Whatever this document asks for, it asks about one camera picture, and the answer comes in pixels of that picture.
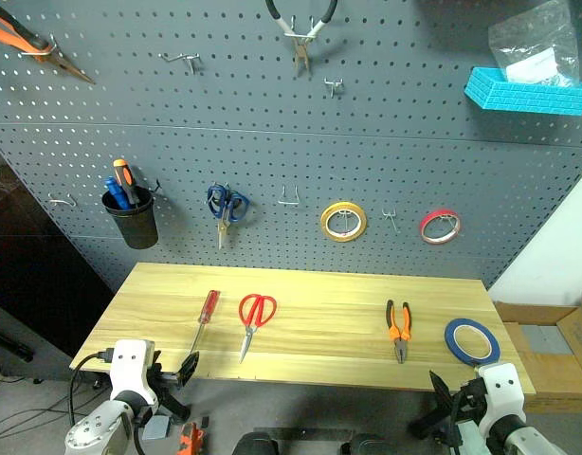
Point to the yellow tape roll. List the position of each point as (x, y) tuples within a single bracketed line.
[(327, 227)]

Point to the black plastic cup holder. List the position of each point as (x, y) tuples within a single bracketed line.
[(132, 220)]

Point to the brown cardboard box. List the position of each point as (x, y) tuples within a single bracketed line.
[(551, 351)]

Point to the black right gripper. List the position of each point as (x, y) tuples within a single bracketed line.
[(468, 400)]

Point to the dark rounded shape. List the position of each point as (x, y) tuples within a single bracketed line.
[(255, 444)]

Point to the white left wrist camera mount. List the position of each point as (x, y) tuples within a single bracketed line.
[(130, 372)]

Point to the orange black long-nose pliers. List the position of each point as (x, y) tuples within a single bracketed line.
[(16, 35)]

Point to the grey block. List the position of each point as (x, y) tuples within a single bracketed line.
[(156, 426)]

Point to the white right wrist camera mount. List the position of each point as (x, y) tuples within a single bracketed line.
[(502, 386)]

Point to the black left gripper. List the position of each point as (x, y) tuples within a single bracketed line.
[(160, 374)]

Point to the clear plastic bag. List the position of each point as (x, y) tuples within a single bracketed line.
[(532, 42)]

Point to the orange black combination pliers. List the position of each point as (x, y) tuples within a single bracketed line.
[(399, 334)]

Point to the blue brick-pattern plastic basket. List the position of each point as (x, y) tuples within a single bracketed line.
[(528, 97)]

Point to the grey metal pegboard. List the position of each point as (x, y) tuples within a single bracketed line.
[(281, 156)]

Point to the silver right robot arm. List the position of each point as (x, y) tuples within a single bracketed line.
[(518, 438)]

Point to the red tape roll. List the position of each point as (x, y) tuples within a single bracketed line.
[(426, 227)]

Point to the blue tape roll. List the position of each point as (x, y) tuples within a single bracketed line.
[(449, 339)]

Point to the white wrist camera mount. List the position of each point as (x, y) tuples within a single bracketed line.
[(502, 386), (130, 372)]

